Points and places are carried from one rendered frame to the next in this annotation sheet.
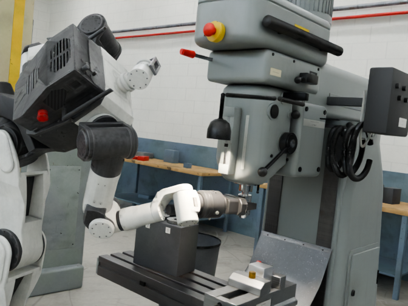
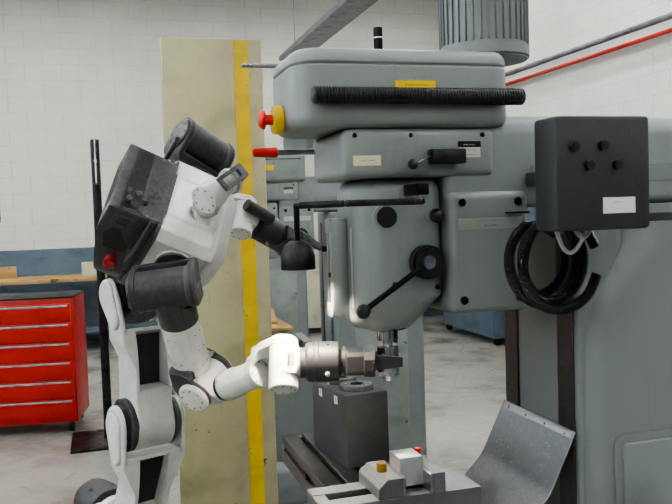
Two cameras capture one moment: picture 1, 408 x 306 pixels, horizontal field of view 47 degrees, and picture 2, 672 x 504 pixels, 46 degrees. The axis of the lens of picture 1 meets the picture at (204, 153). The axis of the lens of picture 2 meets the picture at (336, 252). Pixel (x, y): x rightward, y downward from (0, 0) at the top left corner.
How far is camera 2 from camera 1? 99 cm
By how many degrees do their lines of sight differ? 32
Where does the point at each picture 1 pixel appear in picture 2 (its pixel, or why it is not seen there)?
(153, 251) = (328, 429)
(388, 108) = (556, 188)
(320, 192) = (556, 333)
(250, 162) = (359, 297)
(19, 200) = (130, 362)
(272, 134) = (390, 252)
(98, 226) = (187, 395)
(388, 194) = not seen: outside the picture
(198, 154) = not seen: outside the picture
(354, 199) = (616, 343)
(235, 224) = not seen: outside the picture
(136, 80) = (202, 201)
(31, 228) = (153, 397)
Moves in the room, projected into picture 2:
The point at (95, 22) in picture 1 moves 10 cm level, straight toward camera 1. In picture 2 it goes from (181, 130) to (161, 126)
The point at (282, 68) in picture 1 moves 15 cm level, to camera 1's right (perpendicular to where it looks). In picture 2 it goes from (382, 152) to (451, 147)
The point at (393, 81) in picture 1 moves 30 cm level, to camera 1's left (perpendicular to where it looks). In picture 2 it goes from (560, 140) to (411, 151)
